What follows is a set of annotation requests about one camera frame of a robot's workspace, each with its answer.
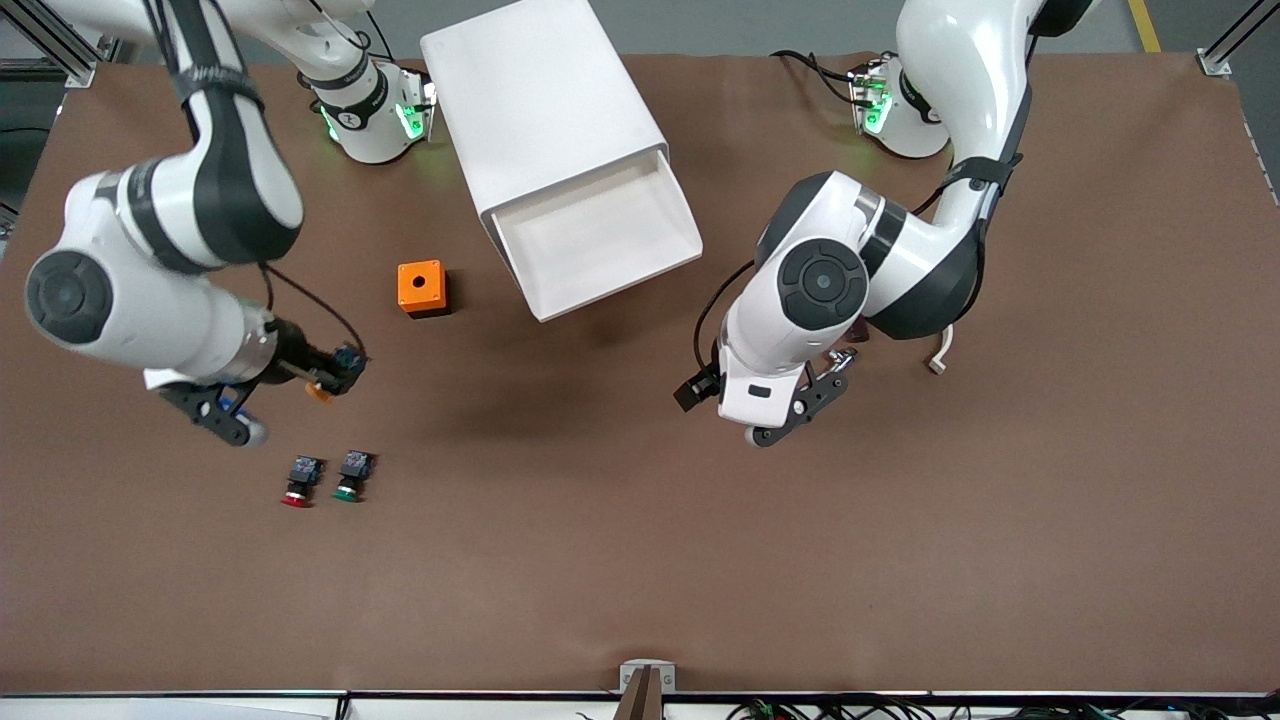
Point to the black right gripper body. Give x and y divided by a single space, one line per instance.
297 354

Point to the yellow push button switch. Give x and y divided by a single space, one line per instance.
350 365

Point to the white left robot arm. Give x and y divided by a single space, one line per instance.
820 285

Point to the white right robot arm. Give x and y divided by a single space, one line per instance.
230 190

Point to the connector box with green light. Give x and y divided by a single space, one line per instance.
870 100
418 105

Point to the red push button switch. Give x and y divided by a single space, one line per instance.
305 470

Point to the green push button switch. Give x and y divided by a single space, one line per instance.
355 466

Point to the orange button enclosure box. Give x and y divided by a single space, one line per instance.
420 285

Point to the white curved bracket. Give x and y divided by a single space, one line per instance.
940 355

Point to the grey table edge camera mount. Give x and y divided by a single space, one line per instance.
648 678

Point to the aluminium frame post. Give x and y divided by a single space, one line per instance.
1215 62
80 72

